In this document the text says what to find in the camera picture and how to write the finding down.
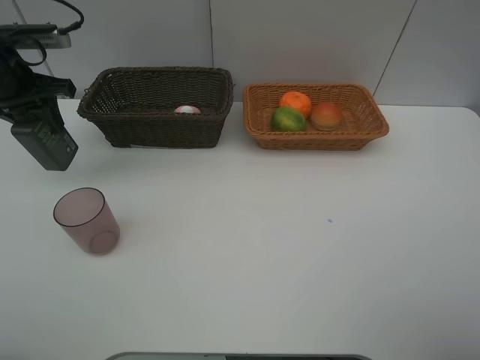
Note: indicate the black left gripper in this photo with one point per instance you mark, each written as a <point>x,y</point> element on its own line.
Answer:
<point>20,86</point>

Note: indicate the dark green pump bottle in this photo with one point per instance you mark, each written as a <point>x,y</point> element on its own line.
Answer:
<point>53,149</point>

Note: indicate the translucent pink plastic cup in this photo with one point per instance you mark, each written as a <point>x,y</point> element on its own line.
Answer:
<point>84,214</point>

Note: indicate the pink spray bottle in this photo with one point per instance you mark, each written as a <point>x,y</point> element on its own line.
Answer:
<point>187,109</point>

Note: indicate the green mango fruit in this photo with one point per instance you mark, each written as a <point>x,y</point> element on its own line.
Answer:
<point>288,119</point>

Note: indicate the orange tangerine fruit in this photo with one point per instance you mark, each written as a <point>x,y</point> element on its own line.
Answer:
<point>298,101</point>

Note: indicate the red yellow peach fruit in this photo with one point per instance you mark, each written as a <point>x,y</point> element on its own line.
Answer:
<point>326,116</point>

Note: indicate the dark brown wicker basket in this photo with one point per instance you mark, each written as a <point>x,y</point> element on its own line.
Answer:
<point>135,106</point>

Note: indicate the light brown wicker basket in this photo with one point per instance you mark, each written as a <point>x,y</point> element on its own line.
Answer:
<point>360,123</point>

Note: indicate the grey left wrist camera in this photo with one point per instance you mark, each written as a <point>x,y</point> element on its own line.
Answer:
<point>28,36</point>

